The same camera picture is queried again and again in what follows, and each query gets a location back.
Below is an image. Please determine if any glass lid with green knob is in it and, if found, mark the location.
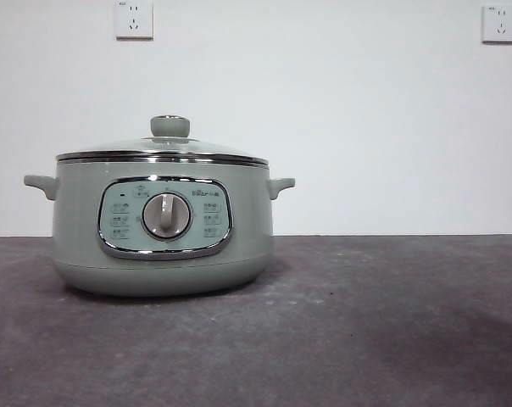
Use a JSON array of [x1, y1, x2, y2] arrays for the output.
[[55, 114, 270, 164]]

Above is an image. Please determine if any sage green electric cooking pot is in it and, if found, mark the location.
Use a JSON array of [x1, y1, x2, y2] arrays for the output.
[[23, 155, 297, 297]]

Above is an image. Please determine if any white wall socket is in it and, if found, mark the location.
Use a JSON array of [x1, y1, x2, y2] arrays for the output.
[[114, 0, 155, 42], [481, 3, 512, 45]]

